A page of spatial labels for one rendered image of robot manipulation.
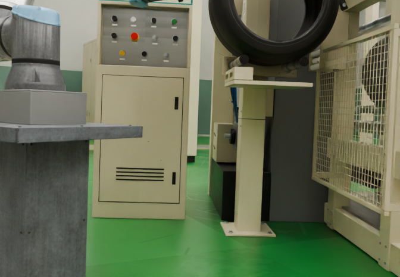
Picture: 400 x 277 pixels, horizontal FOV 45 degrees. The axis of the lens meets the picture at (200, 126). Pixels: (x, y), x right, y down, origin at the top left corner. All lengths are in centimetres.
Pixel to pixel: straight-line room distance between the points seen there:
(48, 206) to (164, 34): 160
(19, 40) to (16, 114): 23
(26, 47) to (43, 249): 63
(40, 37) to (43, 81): 14
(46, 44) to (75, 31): 970
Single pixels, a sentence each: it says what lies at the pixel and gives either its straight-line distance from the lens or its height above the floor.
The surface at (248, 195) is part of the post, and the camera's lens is 264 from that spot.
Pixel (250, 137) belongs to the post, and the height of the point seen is 52.
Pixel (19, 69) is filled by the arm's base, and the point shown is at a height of 77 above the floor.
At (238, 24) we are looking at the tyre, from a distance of 220.
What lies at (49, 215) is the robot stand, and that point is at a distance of 158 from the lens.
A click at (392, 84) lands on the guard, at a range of 187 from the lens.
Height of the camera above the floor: 67
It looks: 2 degrees down
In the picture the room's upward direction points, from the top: 2 degrees clockwise
